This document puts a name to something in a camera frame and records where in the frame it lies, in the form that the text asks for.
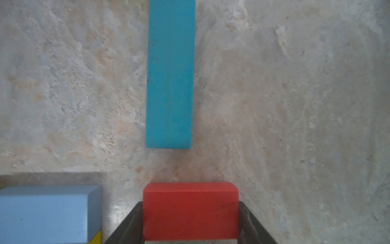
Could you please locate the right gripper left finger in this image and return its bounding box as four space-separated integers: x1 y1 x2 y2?
105 201 145 244

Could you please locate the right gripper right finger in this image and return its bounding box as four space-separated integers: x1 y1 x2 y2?
238 201 277 244

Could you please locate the yellow block short vertical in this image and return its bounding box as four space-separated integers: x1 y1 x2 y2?
87 230 102 244

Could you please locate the red block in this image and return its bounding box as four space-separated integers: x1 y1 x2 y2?
143 183 239 241

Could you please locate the light blue block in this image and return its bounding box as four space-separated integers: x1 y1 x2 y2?
1 185 102 244

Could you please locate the teal block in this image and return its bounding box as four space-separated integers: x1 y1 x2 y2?
145 0 196 149

